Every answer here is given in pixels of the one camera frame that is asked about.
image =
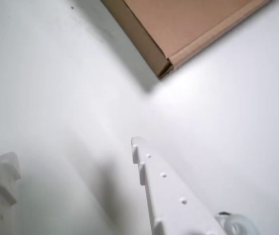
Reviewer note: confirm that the brown cardboard box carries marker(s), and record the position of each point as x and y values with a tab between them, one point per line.
178	27

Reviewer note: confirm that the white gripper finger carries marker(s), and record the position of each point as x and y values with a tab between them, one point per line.
171	203
0	191

